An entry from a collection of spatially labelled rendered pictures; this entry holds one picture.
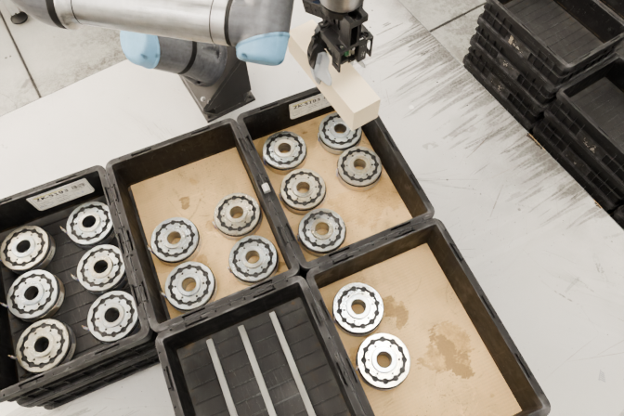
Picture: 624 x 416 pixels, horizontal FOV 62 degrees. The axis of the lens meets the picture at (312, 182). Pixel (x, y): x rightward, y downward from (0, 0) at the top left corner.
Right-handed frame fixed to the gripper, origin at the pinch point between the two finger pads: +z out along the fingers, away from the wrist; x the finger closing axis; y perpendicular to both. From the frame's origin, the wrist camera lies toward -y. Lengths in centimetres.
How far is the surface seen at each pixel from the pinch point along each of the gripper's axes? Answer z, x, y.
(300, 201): 22.7, -15.6, 11.9
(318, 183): 22.9, -9.6, 10.1
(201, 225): 25.9, -36.4, 3.6
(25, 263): 23, -72, -7
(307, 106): 20.0, -1.5, -7.4
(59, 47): 110, -51, -156
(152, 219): 26, -45, -4
